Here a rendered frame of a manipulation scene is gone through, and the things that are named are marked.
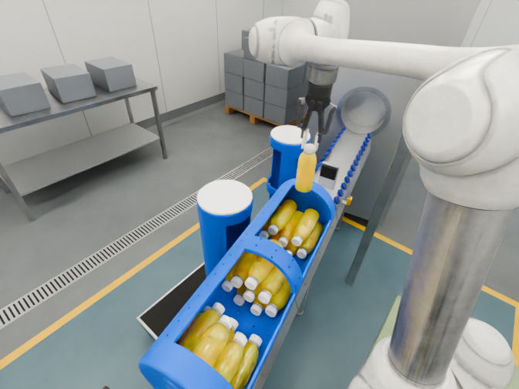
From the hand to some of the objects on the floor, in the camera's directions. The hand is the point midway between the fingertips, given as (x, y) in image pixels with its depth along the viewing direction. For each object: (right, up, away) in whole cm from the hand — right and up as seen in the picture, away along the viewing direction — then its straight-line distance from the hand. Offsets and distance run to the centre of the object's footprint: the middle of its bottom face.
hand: (310, 140), depth 101 cm
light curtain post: (+54, -89, +128) cm, 165 cm away
